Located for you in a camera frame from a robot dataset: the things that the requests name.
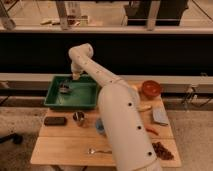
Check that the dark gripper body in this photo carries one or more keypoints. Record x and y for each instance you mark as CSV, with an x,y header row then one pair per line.
x,y
65,83

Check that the small brush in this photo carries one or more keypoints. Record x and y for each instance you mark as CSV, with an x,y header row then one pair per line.
x,y
65,90

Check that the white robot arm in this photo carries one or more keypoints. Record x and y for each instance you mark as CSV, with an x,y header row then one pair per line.
x,y
118,105

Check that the green plastic tray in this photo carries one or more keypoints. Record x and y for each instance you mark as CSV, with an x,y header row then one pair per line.
x,y
82,97

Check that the small metal cup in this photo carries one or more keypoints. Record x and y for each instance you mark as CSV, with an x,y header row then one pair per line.
x,y
79,118

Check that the black rectangular block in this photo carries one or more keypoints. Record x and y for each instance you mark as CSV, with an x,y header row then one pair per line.
x,y
55,121

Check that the black object on floor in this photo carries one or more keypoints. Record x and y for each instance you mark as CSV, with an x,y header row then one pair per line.
x,y
15,138

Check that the yellow banana piece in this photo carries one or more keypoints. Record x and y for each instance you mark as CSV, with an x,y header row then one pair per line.
x,y
144,108

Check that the red bowl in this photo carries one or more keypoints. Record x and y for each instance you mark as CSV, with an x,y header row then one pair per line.
x,y
151,89

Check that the red chili pepper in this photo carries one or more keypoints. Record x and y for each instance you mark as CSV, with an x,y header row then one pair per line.
x,y
152,130

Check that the brown dried food pile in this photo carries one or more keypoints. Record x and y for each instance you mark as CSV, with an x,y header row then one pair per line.
x,y
162,152

